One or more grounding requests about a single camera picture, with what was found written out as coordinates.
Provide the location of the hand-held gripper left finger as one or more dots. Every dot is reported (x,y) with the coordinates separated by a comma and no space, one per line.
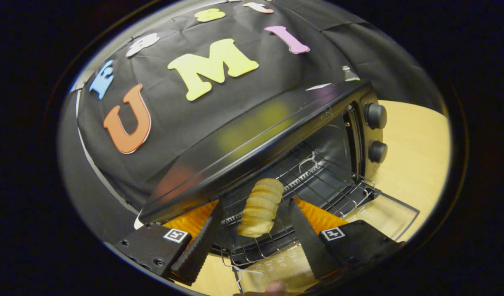
(197,248)

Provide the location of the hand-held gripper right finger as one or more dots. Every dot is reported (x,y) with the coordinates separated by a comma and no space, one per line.
(308,246)

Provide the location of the golden ridged bread roll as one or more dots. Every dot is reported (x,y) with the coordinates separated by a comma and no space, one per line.
(260,205)

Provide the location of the black toaster oven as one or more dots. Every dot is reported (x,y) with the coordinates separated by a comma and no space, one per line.
(235,148)

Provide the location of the green drink bottle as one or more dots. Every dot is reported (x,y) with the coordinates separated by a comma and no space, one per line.
(349,75)

